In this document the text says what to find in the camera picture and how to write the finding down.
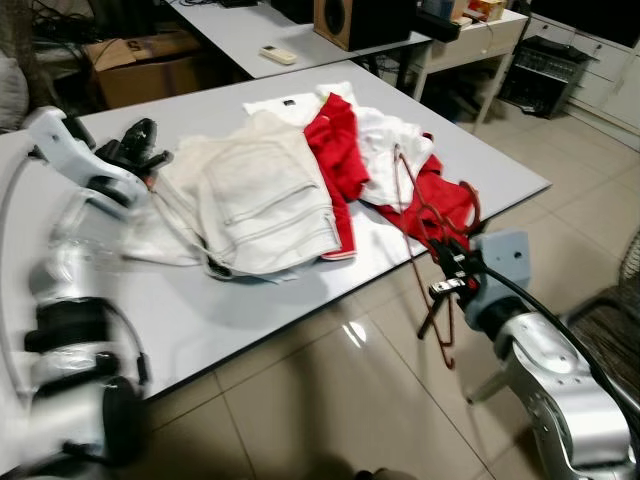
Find red plastic clothes hanger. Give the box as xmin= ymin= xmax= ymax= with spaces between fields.
xmin=393 ymin=143 xmax=483 ymax=371

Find red polo shirt white trim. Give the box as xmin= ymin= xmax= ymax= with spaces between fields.
xmin=303 ymin=92 xmax=372 ymax=263

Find plain red shirt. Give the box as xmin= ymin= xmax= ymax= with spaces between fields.
xmin=372 ymin=153 xmax=484 ymax=253

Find plain cardboard box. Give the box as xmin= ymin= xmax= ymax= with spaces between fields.
xmin=85 ymin=30 xmax=219 ymax=109

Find white crumpled shirt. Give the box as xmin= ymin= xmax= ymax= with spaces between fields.
xmin=350 ymin=103 xmax=437 ymax=211

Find white drawer cabinets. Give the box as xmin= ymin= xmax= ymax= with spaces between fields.
xmin=520 ymin=12 xmax=640 ymax=131

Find beige trousers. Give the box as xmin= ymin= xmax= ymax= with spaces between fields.
xmin=125 ymin=108 xmax=347 ymax=281

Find white shirt black label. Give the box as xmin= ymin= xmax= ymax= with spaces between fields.
xmin=243 ymin=82 xmax=356 ymax=129

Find long grey table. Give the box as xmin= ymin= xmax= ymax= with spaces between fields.
xmin=165 ymin=0 xmax=436 ymax=81

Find white remote control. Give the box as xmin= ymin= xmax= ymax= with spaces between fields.
xmin=259 ymin=44 xmax=300 ymax=67

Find white table black legs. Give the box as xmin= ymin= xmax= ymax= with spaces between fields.
xmin=0 ymin=62 xmax=554 ymax=463

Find small white desk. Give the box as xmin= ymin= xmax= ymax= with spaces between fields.
xmin=410 ymin=8 xmax=530 ymax=133

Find grey robot foot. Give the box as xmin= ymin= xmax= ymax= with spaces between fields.
xmin=350 ymin=465 xmax=421 ymax=480

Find wooden speaker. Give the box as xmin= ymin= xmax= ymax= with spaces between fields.
xmin=313 ymin=0 xmax=417 ymax=53

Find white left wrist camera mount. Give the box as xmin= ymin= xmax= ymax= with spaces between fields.
xmin=22 ymin=105 xmax=149 ymax=213

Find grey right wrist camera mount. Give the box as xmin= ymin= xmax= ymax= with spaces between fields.
xmin=466 ymin=229 xmax=532 ymax=326

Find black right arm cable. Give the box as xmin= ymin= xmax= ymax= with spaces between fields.
xmin=478 ymin=258 xmax=640 ymax=421

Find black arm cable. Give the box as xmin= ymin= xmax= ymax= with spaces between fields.
xmin=100 ymin=300 xmax=151 ymax=389
xmin=478 ymin=258 xmax=640 ymax=421

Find plaid chair chrome frame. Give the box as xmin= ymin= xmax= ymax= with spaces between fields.
xmin=465 ymin=288 xmax=640 ymax=406

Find black wire basket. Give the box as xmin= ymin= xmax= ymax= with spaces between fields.
xmin=497 ymin=37 xmax=594 ymax=121

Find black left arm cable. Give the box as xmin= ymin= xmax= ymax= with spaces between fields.
xmin=100 ymin=300 xmax=151 ymax=389

